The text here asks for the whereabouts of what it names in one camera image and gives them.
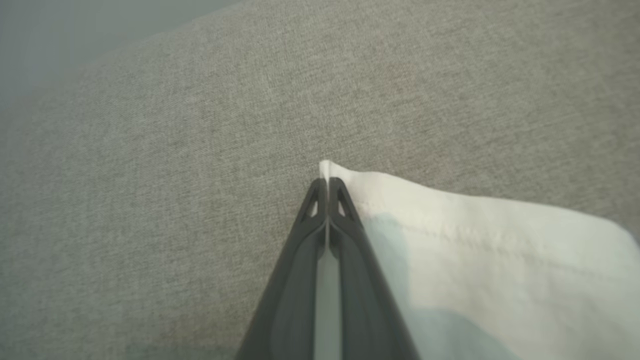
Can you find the red white basketball jersey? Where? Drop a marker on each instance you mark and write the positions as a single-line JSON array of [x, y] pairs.
[[500, 270]]

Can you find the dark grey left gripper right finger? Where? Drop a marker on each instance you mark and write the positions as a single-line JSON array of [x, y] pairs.
[[365, 310]]

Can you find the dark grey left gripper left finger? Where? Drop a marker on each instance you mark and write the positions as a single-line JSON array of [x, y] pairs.
[[290, 310]]

